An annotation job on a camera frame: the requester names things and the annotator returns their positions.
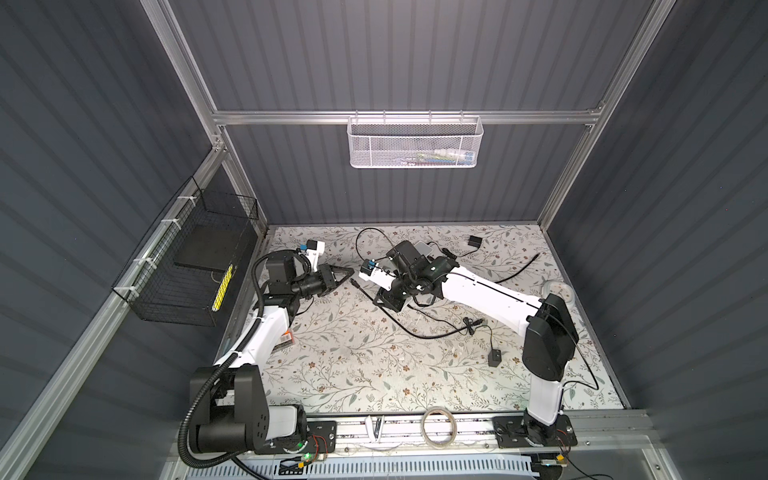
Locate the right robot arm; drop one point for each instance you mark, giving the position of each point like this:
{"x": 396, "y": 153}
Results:
{"x": 550, "y": 338}

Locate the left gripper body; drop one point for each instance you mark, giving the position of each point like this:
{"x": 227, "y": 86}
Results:
{"x": 324, "y": 286}

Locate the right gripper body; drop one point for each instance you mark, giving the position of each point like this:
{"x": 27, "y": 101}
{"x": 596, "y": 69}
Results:
{"x": 400, "y": 289}

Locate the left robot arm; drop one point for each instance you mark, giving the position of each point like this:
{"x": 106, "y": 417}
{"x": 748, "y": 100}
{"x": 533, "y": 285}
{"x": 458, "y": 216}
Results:
{"x": 229, "y": 413}

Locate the white round timer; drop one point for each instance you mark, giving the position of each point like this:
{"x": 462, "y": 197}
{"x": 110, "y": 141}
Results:
{"x": 559, "y": 288}

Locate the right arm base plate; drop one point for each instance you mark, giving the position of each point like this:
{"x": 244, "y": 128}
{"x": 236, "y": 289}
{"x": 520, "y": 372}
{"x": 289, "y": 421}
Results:
{"x": 518, "y": 431}

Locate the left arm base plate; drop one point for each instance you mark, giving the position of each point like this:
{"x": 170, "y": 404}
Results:
{"x": 318, "y": 437}

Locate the white network switch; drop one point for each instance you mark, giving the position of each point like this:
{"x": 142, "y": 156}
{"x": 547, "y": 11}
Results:
{"x": 424, "y": 248}

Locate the black power adapter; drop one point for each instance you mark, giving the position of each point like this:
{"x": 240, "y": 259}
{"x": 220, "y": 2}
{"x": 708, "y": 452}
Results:
{"x": 470, "y": 327}
{"x": 474, "y": 242}

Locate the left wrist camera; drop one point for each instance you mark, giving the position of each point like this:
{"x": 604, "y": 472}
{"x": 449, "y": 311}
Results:
{"x": 310, "y": 253}

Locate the white wire mesh basket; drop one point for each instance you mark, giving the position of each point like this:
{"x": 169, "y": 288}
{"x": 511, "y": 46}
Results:
{"x": 415, "y": 142}

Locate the clear tape roll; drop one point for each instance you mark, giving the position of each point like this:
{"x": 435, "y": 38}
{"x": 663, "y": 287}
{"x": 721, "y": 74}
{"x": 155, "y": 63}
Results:
{"x": 438, "y": 428}

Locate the black wire basket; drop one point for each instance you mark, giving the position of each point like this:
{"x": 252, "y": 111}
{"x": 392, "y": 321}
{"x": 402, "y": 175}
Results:
{"x": 156, "y": 290}

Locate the pack of coloured markers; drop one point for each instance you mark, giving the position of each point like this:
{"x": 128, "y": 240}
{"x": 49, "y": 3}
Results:
{"x": 286, "y": 340}

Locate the black foam pad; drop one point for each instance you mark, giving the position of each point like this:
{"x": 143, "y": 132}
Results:
{"x": 211, "y": 249}

